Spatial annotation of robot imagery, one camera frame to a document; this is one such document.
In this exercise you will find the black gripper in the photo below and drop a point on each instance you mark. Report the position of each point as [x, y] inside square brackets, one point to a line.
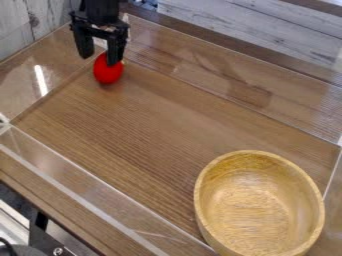
[102, 27]

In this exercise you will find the red toy strawberry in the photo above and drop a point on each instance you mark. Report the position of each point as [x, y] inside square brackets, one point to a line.
[107, 74]

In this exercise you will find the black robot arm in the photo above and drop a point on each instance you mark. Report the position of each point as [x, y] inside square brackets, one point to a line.
[99, 8]

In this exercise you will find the wooden oval bowl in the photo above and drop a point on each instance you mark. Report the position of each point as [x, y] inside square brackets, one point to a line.
[258, 205]

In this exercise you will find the clear acrylic tray wall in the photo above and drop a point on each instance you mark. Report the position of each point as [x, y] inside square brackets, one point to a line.
[106, 155]

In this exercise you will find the black metal table bracket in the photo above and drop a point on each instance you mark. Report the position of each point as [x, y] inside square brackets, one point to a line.
[53, 240]

